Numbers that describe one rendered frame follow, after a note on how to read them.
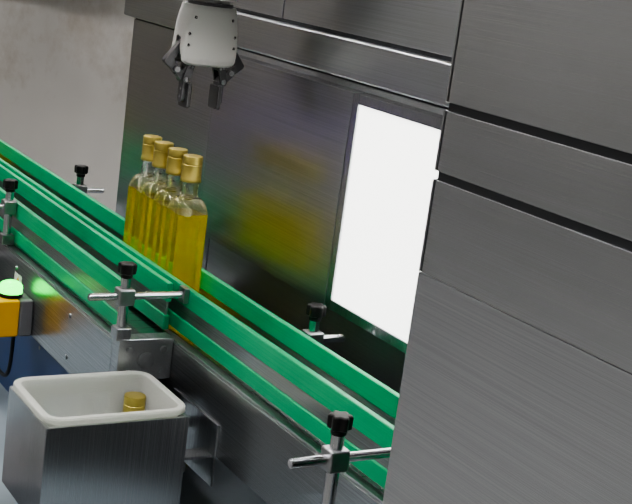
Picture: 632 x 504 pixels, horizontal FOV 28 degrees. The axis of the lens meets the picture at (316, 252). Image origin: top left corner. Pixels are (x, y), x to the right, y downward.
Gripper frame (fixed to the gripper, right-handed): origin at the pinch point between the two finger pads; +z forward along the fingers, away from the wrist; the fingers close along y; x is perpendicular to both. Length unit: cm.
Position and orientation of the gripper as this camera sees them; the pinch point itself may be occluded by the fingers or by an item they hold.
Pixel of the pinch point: (199, 96)
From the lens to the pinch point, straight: 210.1
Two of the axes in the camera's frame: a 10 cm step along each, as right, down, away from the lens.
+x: 5.2, 2.6, -8.1
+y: -8.4, 0.1, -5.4
